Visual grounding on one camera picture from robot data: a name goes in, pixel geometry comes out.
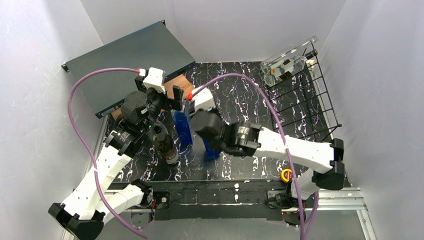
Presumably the blue square bottle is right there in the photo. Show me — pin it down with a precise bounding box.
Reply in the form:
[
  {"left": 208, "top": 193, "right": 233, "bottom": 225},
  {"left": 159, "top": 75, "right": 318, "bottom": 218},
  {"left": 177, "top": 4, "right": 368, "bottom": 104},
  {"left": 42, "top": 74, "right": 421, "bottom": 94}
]
[
  {"left": 185, "top": 100, "right": 222, "bottom": 161},
  {"left": 171, "top": 110, "right": 193, "bottom": 145}
]

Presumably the black wire wine rack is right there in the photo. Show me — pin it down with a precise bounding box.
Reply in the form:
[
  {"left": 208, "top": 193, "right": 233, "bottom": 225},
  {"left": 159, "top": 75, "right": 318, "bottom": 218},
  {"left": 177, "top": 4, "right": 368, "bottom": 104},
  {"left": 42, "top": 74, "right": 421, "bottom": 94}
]
[{"left": 266, "top": 50, "right": 342, "bottom": 143}]

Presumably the clear round glass bottle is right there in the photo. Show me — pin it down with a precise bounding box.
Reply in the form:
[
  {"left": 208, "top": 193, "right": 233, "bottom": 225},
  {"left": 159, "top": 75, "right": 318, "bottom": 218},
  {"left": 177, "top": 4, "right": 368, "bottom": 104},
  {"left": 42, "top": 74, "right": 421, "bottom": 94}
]
[{"left": 260, "top": 35, "right": 318, "bottom": 79}]

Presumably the clear square labelled bottle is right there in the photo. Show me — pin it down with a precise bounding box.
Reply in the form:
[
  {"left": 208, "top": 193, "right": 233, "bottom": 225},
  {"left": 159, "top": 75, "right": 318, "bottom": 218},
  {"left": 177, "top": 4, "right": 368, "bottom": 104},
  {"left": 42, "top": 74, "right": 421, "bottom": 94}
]
[{"left": 260, "top": 49, "right": 318, "bottom": 87}]

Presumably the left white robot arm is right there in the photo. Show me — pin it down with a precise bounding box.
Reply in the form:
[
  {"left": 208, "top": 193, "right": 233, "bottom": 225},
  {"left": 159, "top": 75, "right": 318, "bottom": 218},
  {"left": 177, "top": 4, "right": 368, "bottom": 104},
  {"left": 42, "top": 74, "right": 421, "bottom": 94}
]
[{"left": 48, "top": 68, "right": 182, "bottom": 240}]

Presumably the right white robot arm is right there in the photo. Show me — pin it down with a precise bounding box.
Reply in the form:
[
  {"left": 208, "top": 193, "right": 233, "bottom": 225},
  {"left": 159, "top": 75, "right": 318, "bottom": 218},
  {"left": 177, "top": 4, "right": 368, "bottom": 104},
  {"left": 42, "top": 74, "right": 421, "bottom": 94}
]
[{"left": 190, "top": 110, "right": 345, "bottom": 200}]

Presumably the dark green wine bottle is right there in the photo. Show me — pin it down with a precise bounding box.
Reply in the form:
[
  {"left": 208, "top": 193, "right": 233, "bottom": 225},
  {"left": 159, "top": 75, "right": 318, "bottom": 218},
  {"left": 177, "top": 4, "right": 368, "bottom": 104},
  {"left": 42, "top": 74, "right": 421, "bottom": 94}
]
[{"left": 148, "top": 120, "right": 179, "bottom": 166}]

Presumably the brown wooden board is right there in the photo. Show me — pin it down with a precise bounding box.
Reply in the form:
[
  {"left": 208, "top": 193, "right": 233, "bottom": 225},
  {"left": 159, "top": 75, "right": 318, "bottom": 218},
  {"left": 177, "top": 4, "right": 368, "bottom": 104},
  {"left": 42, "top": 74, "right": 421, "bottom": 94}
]
[{"left": 110, "top": 74, "right": 196, "bottom": 122}]

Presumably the grey metal electronics box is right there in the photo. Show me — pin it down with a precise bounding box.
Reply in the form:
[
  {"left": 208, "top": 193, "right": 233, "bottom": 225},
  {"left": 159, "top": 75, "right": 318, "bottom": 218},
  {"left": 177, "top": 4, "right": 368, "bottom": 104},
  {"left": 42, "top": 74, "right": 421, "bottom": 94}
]
[{"left": 61, "top": 21, "right": 196, "bottom": 119}]

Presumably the yellow tape measure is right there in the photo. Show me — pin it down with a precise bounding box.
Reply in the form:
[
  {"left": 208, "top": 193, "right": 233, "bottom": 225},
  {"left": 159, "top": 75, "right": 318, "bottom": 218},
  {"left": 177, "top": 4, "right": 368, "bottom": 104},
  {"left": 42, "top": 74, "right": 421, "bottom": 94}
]
[{"left": 280, "top": 168, "right": 293, "bottom": 183}]

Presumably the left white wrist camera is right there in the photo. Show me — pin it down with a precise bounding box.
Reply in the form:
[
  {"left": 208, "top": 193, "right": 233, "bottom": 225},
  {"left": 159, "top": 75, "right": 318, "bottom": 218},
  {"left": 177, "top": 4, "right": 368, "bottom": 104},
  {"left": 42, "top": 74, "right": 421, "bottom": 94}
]
[{"left": 137, "top": 67, "right": 166, "bottom": 95}]

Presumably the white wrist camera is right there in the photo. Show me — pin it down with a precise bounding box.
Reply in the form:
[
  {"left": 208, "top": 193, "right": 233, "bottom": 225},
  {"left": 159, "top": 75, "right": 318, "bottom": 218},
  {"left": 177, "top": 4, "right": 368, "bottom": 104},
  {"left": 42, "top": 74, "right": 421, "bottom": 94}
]
[
  {"left": 137, "top": 67, "right": 166, "bottom": 95},
  {"left": 187, "top": 87, "right": 216, "bottom": 117}
]

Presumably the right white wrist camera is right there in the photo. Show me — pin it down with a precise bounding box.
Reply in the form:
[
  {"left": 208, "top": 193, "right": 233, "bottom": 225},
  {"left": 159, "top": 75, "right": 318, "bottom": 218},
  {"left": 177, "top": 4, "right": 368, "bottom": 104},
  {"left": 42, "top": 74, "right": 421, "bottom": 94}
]
[{"left": 187, "top": 87, "right": 216, "bottom": 117}]

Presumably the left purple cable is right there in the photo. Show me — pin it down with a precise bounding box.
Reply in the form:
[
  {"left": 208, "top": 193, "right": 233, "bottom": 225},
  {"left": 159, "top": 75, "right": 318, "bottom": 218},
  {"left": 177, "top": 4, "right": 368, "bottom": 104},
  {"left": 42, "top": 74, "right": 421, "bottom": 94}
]
[{"left": 67, "top": 67, "right": 149, "bottom": 240}]

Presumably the purple cable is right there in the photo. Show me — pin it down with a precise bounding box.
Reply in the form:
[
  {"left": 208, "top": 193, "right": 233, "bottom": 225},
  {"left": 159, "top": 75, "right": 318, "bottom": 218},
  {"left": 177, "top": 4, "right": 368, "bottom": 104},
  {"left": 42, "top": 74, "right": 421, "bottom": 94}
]
[
  {"left": 67, "top": 67, "right": 149, "bottom": 240},
  {"left": 192, "top": 73, "right": 321, "bottom": 240}
]

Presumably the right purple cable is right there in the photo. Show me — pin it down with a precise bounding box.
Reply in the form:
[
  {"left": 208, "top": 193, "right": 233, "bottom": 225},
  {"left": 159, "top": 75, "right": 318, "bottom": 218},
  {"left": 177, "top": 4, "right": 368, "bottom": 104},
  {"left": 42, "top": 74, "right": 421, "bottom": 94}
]
[{"left": 192, "top": 73, "right": 321, "bottom": 240}]

